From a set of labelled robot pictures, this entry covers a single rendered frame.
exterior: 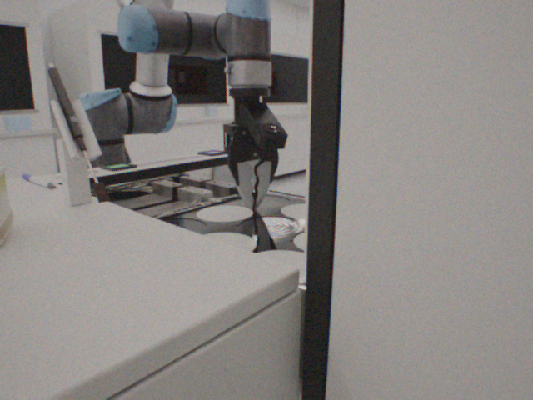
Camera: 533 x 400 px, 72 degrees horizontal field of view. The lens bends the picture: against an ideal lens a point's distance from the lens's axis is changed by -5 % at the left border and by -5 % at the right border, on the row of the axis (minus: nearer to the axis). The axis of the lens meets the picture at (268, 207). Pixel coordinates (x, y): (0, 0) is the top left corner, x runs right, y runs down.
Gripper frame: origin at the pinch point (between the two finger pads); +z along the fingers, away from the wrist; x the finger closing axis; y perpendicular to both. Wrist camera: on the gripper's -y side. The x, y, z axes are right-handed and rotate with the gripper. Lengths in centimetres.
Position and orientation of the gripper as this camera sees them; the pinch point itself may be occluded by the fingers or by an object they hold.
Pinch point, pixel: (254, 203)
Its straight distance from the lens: 69.0
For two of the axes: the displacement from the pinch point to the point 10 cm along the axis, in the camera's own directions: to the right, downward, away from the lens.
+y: -3.6, -2.5, 9.0
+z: 0.0, 9.6, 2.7
